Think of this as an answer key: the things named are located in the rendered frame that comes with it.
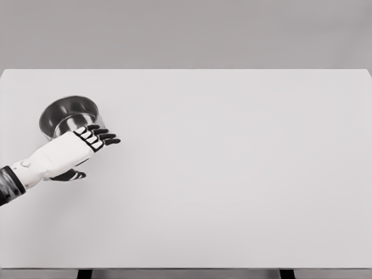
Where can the silver metal pot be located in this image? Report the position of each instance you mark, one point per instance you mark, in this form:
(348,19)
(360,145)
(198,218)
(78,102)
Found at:
(62,114)

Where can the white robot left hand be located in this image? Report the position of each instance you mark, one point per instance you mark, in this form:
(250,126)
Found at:
(65,151)

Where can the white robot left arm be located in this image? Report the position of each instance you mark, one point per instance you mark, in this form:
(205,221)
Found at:
(17,177)

